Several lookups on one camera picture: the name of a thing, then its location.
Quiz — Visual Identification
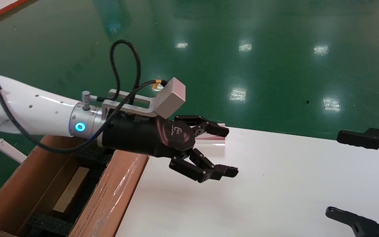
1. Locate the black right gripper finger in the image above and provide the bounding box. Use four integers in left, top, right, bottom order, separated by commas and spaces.
325, 207, 379, 237
337, 128, 379, 164

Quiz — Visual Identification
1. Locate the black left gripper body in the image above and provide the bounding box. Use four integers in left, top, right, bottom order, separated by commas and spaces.
98, 112, 197, 159

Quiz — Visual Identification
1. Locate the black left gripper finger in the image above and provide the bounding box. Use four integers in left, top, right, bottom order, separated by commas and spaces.
175, 115, 230, 138
169, 148, 239, 184

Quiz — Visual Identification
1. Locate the large open cardboard box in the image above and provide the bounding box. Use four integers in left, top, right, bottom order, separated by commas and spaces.
0, 133, 149, 237

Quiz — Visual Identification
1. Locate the acrylic sign with red print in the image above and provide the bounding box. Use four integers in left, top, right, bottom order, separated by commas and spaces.
194, 123, 226, 147

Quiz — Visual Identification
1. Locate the black foam block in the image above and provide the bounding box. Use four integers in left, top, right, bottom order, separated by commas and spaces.
74, 146, 115, 167
29, 213, 74, 237

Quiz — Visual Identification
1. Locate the white pipe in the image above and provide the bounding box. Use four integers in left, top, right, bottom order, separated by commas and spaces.
0, 133, 28, 164

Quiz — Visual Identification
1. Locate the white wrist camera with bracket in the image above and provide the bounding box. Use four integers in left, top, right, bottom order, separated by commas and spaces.
102, 77, 187, 120

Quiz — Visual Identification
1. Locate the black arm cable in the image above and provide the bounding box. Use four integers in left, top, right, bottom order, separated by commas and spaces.
0, 39, 169, 154

